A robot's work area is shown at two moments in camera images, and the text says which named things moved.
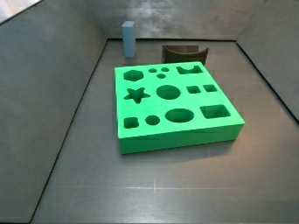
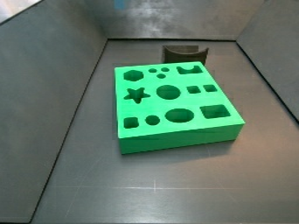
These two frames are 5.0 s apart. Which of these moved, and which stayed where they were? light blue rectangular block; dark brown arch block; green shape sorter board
Moved: light blue rectangular block
Stayed: green shape sorter board; dark brown arch block
